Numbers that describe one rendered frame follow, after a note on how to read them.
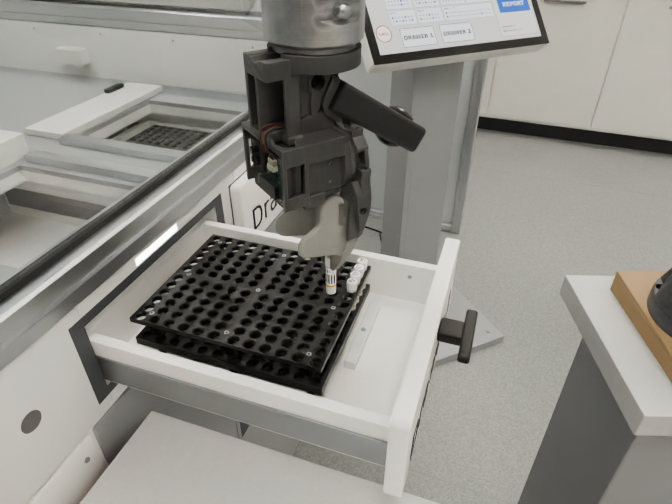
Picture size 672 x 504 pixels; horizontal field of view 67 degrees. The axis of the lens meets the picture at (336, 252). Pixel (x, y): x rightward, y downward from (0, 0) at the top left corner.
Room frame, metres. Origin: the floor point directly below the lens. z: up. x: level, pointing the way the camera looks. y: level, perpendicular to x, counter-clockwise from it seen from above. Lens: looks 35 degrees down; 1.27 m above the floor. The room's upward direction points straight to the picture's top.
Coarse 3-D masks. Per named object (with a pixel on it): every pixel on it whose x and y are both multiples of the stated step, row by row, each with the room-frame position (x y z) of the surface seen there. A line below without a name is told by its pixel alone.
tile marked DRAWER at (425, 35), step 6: (402, 30) 1.26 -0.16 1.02; (408, 30) 1.27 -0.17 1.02; (414, 30) 1.27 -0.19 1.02; (420, 30) 1.28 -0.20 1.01; (426, 30) 1.29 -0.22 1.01; (432, 30) 1.29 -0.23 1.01; (402, 36) 1.25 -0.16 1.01; (408, 36) 1.26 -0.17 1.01; (414, 36) 1.26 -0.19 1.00; (420, 36) 1.27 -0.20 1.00; (426, 36) 1.28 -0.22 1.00; (432, 36) 1.28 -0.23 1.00; (402, 42) 1.24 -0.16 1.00; (408, 42) 1.25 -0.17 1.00; (414, 42) 1.25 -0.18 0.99; (420, 42) 1.26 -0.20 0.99; (426, 42) 1.27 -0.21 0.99; (432, 42) 1.27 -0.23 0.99
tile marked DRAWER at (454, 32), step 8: (440, 24) 1.31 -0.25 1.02; (448, 24) 1.32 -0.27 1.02; (456, 24) 1.33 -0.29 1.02; (464, 24) 1.34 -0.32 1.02; (440, 32) 1.30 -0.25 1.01; (448, 32) 1.30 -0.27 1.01; (456, 32) 1.31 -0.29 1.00; (464, 32) 1.32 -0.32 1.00; (472, 32) 1.33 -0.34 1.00; (448, 40) 1.29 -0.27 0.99; (456, 40) 1.30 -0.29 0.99; (464, 40) 1.31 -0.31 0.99
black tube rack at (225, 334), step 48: (240, 240) 0.56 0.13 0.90; (192, 288) 0.46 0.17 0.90; (240, 288) 0.46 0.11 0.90; (288, 288) 0.46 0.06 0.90; (336, 288) 0.49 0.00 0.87; (144, 336) 0.41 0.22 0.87; (192, 336) 0.38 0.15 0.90; (240, 336) 0.38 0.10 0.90; (288, 336) 0.41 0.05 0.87; (288, 384) 0.35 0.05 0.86
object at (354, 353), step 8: (376, 304) 0.49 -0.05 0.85; (368, 312) 0.47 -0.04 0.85; (376, 312) 0.47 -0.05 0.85; (368, 320) 0.46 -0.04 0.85; (360, 328) 0.44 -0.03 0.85; (368, 328) 0.44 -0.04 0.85; (360, 336) 0.43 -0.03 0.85; (368, 336) 0.44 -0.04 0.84; (352, 344) 0.42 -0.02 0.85; (360, 344) 0.42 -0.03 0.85; (352, 352) 0.40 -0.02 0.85; (360, 352) 0.41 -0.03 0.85; (344, 360) 0.39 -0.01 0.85; (352, 360) 0.39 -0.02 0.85; (352, 368) 0.39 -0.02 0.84
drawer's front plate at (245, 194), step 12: (240, 180) 0.68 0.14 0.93; (252, 180) 0.69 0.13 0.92; (240, 192) 0.65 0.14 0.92; (252, 192) 0.68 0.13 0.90; (264, 192) 0.72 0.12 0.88; (240, 204) 0.65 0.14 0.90; (252, 204) 0.68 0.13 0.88; (240, 216) 0.65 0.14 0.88; (252, 216) 0.68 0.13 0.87; (264, 216) 0.71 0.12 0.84; (252, 228) 0.67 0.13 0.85; (264, 228) 0.71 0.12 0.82
